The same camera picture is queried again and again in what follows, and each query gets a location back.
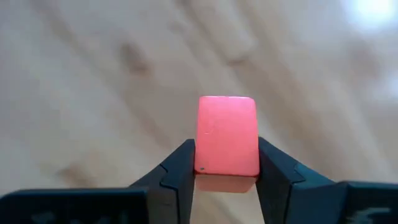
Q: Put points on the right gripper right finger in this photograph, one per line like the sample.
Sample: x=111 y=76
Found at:
x=289 y=193

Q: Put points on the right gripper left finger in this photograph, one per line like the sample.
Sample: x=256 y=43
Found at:
x=174 y=186

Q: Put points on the red triangular wooden block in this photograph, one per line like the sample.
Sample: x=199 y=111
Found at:
x=227 y=137

